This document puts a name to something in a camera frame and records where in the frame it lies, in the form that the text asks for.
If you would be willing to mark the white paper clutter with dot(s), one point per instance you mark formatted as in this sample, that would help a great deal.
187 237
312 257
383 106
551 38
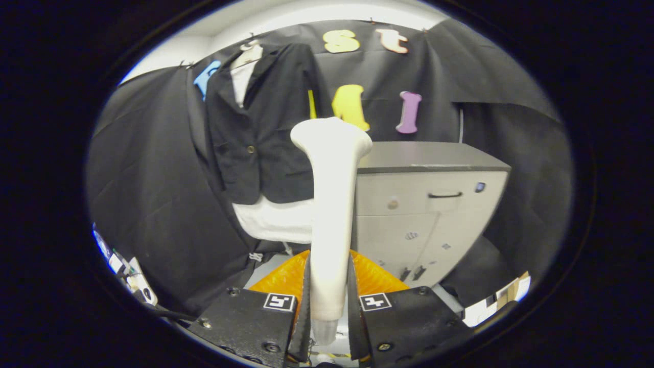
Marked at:
138 281

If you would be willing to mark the grey beige cabinet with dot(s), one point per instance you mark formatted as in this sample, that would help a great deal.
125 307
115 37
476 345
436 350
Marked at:
409 235

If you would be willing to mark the black suit jacket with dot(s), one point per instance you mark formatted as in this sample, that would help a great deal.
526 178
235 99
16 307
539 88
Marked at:
265 128

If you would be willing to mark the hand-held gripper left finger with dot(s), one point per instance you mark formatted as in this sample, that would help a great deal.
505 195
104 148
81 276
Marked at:
301 332

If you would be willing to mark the black backdrop cloth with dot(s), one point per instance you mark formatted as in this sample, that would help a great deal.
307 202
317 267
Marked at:
153 179

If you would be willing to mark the cream clothes hanger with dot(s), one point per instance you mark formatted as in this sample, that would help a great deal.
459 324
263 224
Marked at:
250 53

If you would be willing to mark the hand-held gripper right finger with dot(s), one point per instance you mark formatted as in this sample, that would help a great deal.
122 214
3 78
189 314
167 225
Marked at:
356 332

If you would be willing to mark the white garment steamer wand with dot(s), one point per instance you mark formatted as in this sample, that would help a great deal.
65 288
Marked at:
332 204

